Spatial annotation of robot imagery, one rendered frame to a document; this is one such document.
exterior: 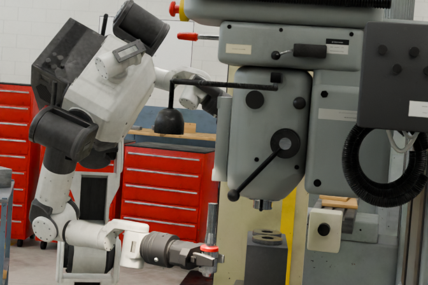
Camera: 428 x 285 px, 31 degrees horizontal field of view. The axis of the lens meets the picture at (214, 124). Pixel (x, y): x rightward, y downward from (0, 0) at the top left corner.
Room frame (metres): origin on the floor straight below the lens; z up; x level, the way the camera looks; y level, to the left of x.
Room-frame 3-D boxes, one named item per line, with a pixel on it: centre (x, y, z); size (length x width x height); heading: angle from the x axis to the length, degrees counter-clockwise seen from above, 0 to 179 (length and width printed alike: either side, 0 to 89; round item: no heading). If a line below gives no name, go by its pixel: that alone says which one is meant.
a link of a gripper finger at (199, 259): (1.95, 0.00, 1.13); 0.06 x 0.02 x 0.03; 62
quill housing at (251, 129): (1.91, -0.14, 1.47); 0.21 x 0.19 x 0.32; 172
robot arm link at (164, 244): (2.02, 0.07, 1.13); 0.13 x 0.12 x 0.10; 152
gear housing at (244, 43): (1.91, -0.18, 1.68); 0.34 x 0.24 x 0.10; 82
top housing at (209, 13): (1.91, -0.15, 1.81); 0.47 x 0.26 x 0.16; 82
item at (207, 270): (1.98, -0.01, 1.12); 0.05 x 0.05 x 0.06
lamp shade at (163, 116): (1.87, 0.11, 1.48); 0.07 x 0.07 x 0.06
